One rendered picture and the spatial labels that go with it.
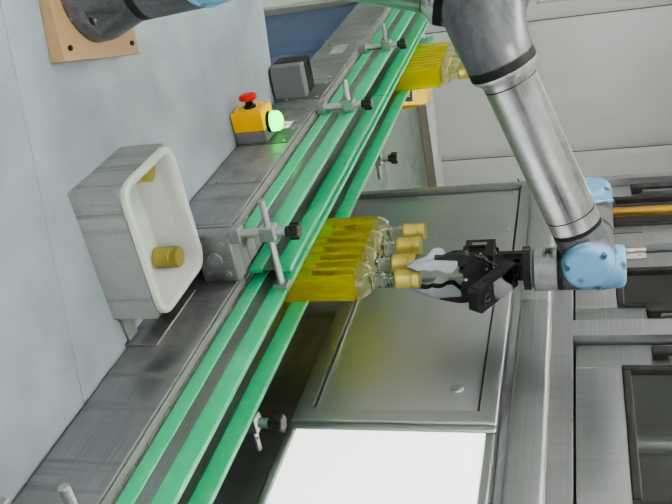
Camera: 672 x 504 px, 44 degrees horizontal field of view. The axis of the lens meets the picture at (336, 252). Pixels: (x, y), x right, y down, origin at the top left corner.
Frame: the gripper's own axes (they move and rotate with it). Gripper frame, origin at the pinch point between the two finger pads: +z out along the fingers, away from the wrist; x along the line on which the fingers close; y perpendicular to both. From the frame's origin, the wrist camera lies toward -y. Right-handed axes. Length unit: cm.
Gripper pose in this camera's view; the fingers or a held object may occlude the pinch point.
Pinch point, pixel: (415, 278)
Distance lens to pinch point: 148.8
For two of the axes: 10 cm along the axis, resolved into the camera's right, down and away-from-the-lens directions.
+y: 2.4, -4.8, 8.4
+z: -9.6, 0.4, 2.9
